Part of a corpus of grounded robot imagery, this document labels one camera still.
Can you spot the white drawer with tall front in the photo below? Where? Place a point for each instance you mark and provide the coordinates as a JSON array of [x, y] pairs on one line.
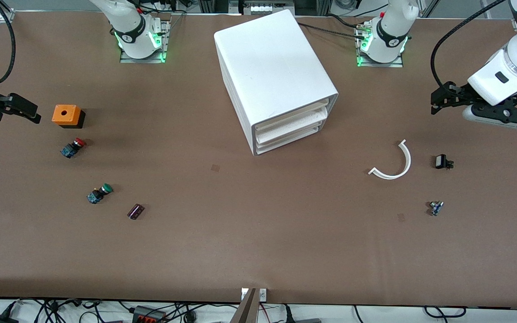
[[292, 119]]

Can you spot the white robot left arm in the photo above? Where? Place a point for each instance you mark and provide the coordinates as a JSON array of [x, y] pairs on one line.
[[391, 27]]

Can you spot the red capped push button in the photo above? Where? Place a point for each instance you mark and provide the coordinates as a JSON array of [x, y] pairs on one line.
[[72, 148]]

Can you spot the green capped push button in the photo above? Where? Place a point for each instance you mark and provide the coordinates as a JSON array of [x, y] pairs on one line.
[[99, 194]]

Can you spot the white drawer cabinet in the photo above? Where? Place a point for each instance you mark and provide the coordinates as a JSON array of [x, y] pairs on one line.
[[267, 63]]

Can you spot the orange box with hole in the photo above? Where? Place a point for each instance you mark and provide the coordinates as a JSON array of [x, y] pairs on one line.
[[65, 114]]

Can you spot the small metal blue component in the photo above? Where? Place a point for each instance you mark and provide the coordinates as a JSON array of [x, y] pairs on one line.
[[435, 208]]

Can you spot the dark purple capacitor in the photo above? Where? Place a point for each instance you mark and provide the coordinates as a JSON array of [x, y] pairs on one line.
[[135, 211]]

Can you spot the grey terminal block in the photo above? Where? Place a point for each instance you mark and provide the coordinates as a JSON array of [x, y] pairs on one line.
[[263, 8]]

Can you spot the brown beam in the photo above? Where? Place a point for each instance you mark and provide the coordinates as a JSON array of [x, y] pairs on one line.
[[246, 312]]

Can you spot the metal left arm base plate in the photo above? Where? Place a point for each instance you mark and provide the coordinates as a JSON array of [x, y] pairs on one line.
[[393, 65]]

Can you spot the black square switch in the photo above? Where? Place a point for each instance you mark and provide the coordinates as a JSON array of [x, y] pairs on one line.
[[441, 161]]

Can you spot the white curved plastic bracket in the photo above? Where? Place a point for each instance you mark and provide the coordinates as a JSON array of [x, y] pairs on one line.
[[406, 161]]

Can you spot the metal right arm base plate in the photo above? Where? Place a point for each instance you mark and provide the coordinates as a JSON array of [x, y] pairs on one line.
[[151, 60]]

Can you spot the small white edge bracket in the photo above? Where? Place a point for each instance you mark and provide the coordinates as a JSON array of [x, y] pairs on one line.
[[244, 294], [263, 294]]

